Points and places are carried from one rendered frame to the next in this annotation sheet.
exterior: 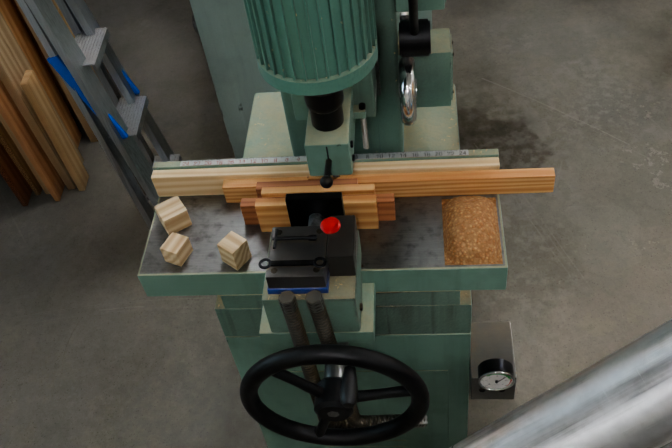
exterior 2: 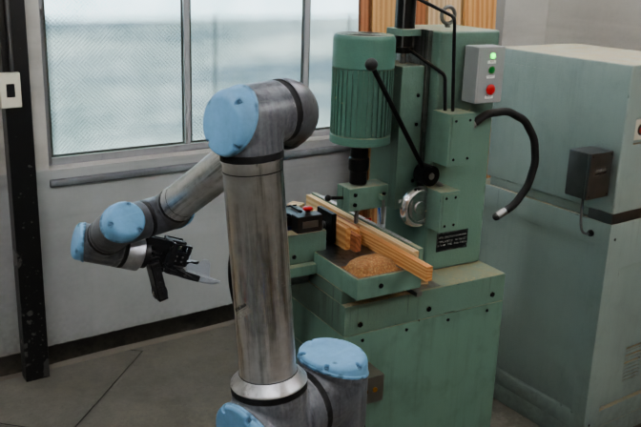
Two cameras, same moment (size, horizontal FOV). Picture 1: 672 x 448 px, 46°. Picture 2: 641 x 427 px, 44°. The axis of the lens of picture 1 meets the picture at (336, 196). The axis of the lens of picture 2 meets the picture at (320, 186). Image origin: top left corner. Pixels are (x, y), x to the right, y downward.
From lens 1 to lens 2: 177 cm
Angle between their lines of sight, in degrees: 52
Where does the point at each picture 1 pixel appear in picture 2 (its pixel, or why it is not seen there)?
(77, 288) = not seen: hidden behind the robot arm
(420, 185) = (379, 245)
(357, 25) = (359, 116)
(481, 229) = (366, 259)
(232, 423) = not seen: outside the picture
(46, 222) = not seen: hidden behind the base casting
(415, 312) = (327, 301)
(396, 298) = (322, 283)
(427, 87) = (430, 213)
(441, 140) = (452, 278)
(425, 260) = (338, 262)
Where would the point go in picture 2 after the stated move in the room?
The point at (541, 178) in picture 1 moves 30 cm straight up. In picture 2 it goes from (422, 266) to (429, 154)
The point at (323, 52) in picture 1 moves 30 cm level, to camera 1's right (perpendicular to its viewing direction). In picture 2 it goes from (341, 121) to (418, 141)
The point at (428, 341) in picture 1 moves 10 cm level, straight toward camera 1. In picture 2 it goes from (329, 334) to (298, 341)
